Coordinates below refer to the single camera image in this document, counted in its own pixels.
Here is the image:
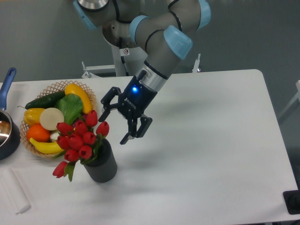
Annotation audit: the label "green lettuce leaf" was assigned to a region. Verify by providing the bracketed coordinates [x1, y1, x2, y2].
[54, 94, 83, 125]

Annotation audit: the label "cream round disc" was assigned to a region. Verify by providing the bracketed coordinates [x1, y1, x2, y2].
[39, 108, 64, 131]

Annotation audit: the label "yellow banana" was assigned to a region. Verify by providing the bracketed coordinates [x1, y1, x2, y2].
[29, 138, 63, 154]

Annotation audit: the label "blue handled saucepan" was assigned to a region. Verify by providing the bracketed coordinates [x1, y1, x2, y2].
[0, 67, 20, 160]

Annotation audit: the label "white folded cloth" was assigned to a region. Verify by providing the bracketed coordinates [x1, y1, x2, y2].
[0, 169, 31, 214]

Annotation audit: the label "white chair frame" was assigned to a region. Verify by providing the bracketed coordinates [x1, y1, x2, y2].
[277, 80, 300, 125]

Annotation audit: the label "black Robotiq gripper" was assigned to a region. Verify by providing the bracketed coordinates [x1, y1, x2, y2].
[98, 70, 158, 145]

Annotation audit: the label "yellow bell pepper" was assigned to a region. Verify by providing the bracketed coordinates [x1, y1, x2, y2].
[23, 108, 45, 126]

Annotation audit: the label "red tulip bouquet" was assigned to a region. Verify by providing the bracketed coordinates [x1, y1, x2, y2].
[52, 110, 110, 181]

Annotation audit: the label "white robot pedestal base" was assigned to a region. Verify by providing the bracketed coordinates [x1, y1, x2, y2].
[88, 12, 201, 80]

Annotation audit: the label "black device at table edge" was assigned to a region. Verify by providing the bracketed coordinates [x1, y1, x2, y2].
[283, 190, 300, 215]

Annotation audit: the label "white garlic bulb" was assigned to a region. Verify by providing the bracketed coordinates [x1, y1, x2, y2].
[50, 130, 60, 142]

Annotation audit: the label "green cucumber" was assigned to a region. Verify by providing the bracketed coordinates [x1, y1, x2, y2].
[18, 91, 65, 110]

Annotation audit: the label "dark grey ribbed vase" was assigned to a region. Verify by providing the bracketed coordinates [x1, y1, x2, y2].
[83, 139, 117, 183]

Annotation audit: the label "yellow squash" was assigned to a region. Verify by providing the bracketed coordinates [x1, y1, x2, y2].
[65, 83, 92, 114]

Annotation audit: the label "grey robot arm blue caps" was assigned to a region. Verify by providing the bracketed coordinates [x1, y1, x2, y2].
[73, 0, 211, 144]

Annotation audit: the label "orange fruit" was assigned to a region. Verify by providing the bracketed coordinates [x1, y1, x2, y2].
[26, 124, 50, 143]

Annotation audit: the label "woven wicker basket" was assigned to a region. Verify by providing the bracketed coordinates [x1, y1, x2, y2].
[20, 80, 97, 158]

